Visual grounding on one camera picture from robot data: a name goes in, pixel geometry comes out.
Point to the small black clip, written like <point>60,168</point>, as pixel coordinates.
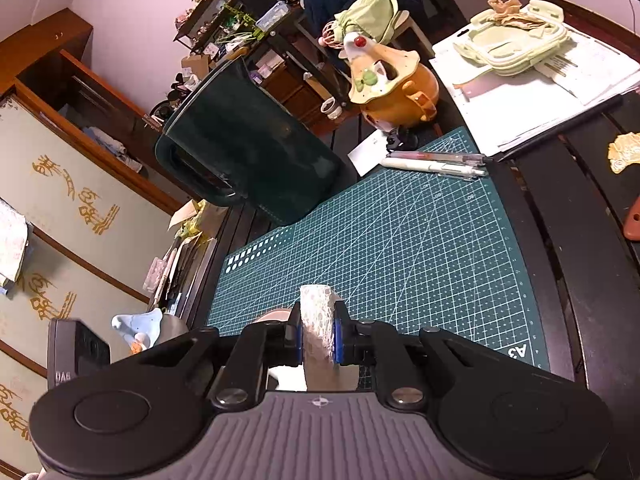
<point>400,139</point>

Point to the clear plastic box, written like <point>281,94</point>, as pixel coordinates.
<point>272,15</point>

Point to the white pen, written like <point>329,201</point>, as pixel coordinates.
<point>430,166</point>

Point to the pile of stationery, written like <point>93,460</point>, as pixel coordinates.
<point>190,240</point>

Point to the blue and white figurine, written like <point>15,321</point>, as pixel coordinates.
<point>137,327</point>

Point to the stack of white papers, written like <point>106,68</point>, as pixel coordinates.
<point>525,105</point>

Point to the yellow ginkgo leaf ornament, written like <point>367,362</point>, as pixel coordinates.
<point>625,155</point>

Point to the round beige sponge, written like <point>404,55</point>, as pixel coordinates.
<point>317,340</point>

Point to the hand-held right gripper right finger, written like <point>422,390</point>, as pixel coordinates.
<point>337,340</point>

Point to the brown leather piece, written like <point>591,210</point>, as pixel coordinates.
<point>634,225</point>

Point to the light green cloth bag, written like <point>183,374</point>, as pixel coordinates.
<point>367,12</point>

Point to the folded pale cloth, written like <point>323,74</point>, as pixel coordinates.
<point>110,145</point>

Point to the white paper card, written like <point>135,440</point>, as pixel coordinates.
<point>367,155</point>

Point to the orange cat-shaped ceramic pot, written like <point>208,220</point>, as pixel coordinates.
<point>400,95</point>

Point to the white patterned cloth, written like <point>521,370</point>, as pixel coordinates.
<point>12,245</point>

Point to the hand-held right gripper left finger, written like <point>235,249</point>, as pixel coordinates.
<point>296,335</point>

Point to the clear pink pen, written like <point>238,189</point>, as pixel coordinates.
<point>440,156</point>

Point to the beige fabric scrap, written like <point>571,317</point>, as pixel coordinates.
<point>505,7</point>

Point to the pale green plastic frames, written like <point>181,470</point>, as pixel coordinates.
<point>505,45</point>

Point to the grey bowl with red rim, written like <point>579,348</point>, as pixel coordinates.
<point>272,316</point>

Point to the dark green pitcher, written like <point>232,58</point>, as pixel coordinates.
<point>250,150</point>

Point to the cluttered black shelf rack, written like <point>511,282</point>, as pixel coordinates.
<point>235,25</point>

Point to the small white cup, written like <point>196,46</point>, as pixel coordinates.
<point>331,109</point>

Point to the green cutting mat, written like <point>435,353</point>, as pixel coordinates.
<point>390,250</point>

